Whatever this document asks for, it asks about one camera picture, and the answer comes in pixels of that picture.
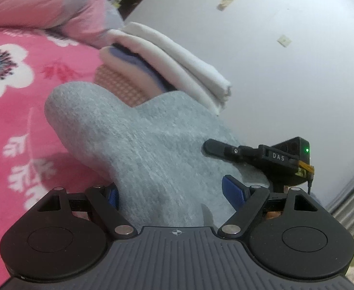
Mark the pink flower bed blanket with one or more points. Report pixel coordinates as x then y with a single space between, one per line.
29 102

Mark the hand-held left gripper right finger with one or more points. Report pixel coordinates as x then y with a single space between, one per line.
232 191

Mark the blue folded cloth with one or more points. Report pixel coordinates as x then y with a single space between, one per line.
140 65

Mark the grey sweatshirt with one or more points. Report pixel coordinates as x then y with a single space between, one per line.
149 157

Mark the pink floral quilt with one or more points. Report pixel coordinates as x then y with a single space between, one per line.
44 3

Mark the white wall socket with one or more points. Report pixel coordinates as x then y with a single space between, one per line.
284 41

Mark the white folded cloth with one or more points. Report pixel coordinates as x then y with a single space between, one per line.
180 60

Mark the cream folded cloth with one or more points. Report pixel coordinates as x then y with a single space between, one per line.
125 68

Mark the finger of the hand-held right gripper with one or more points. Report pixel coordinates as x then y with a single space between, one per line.
216 148

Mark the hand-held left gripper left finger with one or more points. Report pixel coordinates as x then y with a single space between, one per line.
113 196

